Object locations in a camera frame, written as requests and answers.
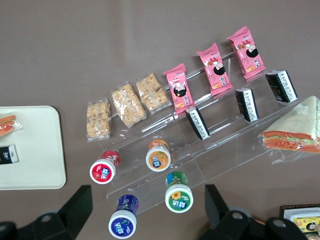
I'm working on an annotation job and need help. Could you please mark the clear bagged nut snacks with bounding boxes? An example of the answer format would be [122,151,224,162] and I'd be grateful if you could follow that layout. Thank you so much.
[109,81,148,129]

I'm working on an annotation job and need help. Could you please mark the cream plastic tray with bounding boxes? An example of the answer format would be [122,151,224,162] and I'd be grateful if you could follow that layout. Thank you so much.
[0,105,67,191]

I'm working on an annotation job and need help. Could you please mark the pink cartoon snack packet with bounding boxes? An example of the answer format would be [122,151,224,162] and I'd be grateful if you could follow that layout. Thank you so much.
[226,26,266,80]
[162,62,196,115]
[196,42,233,97]

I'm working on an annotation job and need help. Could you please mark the red gum bottle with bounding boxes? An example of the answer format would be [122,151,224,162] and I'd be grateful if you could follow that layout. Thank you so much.
[89,149,121,185]

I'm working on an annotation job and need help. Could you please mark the clear rice crispy packet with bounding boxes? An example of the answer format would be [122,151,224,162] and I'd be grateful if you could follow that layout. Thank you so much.
[135,72,173,115]
[86,97,112,142]

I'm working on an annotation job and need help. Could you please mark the yellow cartoon snack packet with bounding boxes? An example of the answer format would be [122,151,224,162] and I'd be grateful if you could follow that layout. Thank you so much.
[292,216,320,240]

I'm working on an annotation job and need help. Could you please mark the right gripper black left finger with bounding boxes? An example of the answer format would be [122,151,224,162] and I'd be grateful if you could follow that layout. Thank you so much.
[0,184,94,240]

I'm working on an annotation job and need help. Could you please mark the black white-print snack packet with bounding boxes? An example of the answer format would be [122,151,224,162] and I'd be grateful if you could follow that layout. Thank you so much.
[264,69,300,105]
[184,105,211,141]
[234,87,260,123]
[0,144,20,166]

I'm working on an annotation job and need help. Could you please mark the blue gum bottle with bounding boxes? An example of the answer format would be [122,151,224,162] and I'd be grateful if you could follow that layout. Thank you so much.
[108,194,140,240]

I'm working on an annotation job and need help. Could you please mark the clear acrylic stepped shelf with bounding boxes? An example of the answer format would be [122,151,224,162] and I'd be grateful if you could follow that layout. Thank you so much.
[96,51,316,216]

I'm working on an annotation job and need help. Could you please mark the green gum bottle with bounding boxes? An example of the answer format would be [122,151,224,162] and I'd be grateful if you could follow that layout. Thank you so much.
[164,171,194,213]

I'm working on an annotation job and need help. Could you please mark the orange gum bottle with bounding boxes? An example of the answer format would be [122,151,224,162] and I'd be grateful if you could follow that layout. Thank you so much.
[145,139,172,173]

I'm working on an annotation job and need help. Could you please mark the wrapped triangle sandwich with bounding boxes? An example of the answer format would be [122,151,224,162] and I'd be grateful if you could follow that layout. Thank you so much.
[259,95,320,161]
[0,113,24,137]

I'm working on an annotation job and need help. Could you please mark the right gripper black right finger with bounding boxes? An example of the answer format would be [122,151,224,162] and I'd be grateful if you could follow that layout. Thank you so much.
[198,184,309,240]

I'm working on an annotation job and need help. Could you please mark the dark brown snack box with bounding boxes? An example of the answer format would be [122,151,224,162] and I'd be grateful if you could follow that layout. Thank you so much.
[278,204,320,240]

